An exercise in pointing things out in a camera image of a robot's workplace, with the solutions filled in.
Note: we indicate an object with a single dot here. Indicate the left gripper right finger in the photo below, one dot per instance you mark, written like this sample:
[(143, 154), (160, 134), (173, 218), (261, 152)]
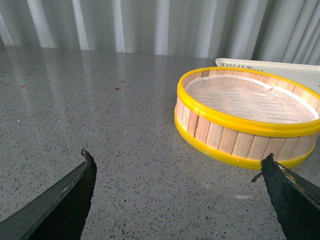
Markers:
[(295, 200)]

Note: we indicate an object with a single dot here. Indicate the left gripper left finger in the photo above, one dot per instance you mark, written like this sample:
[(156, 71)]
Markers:
[(60, 212)]

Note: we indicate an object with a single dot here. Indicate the white rectangular bear tray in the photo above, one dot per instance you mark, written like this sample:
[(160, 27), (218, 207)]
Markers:
[(307, 75)]

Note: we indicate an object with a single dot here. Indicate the yellow rimmed wooden steamer basket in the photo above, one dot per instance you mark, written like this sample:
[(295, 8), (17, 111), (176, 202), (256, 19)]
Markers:
[(242, 142)]

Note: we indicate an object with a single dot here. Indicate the white steamer liner cloth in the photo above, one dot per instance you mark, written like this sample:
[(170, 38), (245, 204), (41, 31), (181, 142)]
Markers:
[(250, 99)]

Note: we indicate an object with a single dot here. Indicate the grey pleated curtain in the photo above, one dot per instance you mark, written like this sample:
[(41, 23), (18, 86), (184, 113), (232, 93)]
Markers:
[(285, 31)]

